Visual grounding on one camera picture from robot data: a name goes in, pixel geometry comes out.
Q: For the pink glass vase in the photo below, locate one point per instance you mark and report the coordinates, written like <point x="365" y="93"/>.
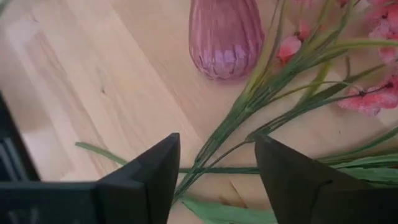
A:
<point x="224" y="40"/>

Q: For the white flower with leaves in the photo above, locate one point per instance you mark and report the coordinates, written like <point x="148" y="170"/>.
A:
<point x="224" y="214"/>

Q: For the pink blossom flower spray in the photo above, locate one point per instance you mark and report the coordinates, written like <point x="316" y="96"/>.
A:
<point x="242" y="107"/>

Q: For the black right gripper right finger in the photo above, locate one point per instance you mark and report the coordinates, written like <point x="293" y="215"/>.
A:
<point x="295" y="186"/>

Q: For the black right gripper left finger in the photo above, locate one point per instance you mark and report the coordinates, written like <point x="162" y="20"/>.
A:
<point x="146" y="186"/>

